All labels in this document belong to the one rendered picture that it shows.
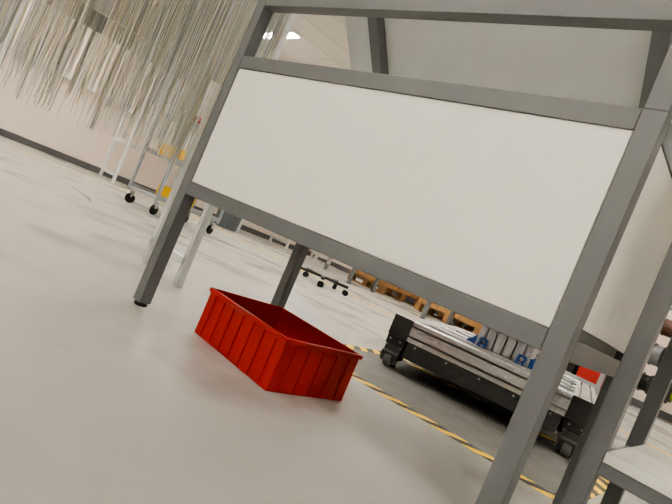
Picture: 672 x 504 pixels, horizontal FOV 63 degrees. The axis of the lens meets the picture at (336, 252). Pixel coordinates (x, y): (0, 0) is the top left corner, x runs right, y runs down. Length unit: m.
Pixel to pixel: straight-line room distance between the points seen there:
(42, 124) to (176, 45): 7.65
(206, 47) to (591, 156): 1.49
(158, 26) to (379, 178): 1.12
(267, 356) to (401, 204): 0.51
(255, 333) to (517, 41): 1.06
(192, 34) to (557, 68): 1.21
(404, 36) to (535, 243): 1.05
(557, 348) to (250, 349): 0.77
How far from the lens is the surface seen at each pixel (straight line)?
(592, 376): 4.93
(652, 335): 1.13
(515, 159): 1.10
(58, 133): 9.72
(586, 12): 1.21
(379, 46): 1.94
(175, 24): 2.09
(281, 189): 1.40
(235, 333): 1.50
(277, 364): 1.36
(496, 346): 2.64
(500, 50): 1.73
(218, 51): 2.19
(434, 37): 1.84
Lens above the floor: 0.38
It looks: level
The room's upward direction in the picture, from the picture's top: 23 degrees clockwise
